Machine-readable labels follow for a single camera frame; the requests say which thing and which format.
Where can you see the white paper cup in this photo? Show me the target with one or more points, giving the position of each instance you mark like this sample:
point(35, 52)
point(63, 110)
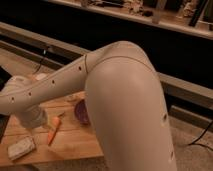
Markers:
point(40, 76)

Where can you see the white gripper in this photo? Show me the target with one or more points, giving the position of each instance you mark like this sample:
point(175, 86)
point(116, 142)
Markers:
point(32, 117)

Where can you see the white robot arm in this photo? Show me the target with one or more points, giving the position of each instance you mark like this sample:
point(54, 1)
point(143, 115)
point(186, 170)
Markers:
point(124, 100)

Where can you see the orange carrot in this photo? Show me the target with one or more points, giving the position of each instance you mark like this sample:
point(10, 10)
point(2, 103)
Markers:
point(54, 123)

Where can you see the wooden table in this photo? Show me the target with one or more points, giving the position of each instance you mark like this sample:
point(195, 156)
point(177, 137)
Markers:
point(72, 141)

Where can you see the white sponge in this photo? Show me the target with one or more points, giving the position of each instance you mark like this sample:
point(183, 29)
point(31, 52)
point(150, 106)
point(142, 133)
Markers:
point(21, 148)

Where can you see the purple bowl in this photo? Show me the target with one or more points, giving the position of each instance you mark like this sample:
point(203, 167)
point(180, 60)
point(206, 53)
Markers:
point(80, 112)

